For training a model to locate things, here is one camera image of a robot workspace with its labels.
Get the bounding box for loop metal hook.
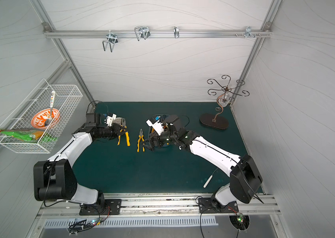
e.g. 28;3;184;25
134;26;151;41

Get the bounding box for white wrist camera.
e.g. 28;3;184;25
106;113;116;127
146;116;164;135

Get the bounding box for yellow black pliers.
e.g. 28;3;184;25
137;129;145;153
117;126;131;147

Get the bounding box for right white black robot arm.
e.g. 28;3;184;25
142;115;263;206

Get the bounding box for right metal bracket hook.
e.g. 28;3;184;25
235;26;261;39

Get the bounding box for orange white patterned bowl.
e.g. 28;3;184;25
31;109;60;130

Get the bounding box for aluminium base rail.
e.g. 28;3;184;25
36;193;281;219

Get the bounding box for aluminium cross rail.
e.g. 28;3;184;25
44;28;273;39

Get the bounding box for white handled spoon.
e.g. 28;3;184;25
44;91;56;127

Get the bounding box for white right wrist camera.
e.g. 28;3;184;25
146;116;164;135

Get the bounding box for white wire wall basket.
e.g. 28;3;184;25
0;79;83;154

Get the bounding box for white vented cable duct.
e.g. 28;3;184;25
44;216;218;229

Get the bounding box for green snack packet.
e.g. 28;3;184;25
0;129;57;142

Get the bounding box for double prong metal hook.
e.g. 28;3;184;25
102;33;118;53

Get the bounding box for brown metal jewelry stand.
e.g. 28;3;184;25
200;75;250;130

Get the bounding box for white handled small tool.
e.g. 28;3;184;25
203;169;218;188

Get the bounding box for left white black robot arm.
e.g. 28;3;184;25
33;113;127;214

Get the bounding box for blue plastic storage box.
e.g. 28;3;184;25
144;114;170;151

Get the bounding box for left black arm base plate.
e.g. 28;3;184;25
79;199;122;216

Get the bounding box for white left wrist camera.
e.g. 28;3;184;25
106;113;116;127

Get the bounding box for white round strainer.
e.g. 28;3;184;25
114;117;126;127

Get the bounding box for small metal hook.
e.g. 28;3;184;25
173;26;179;39

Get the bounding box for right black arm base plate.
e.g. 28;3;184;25
196;196;239;214

